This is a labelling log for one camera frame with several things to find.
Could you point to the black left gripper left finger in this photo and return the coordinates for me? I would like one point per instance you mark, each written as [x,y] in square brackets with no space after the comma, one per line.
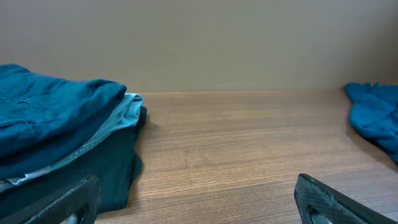
[81,200]

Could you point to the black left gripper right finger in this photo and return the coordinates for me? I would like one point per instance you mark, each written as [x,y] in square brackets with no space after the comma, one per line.
[319,203]

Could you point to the blue polo shirt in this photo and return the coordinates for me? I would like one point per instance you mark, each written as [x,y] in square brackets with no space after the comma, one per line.
[373,114]

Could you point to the folded black garment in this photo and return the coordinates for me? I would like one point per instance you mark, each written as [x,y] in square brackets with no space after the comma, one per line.
[113,161]

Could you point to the folded dark blue garment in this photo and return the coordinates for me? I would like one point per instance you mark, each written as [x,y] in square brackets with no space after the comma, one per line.
[44,118]

